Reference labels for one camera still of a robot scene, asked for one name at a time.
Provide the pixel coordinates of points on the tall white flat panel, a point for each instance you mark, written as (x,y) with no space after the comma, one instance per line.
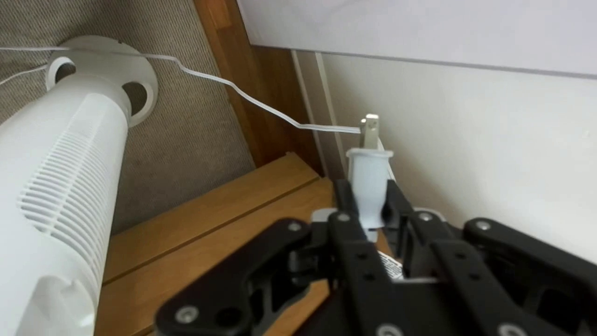
(496,156)

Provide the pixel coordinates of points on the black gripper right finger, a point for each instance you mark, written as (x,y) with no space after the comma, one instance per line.
(472,268)

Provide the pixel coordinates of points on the white tower fan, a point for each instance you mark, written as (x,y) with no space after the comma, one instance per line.
(56,206)

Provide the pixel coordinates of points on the white fan power plug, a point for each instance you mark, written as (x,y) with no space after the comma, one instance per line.
(369,180)

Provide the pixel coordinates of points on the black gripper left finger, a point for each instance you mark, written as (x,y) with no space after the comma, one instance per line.
(347,274)

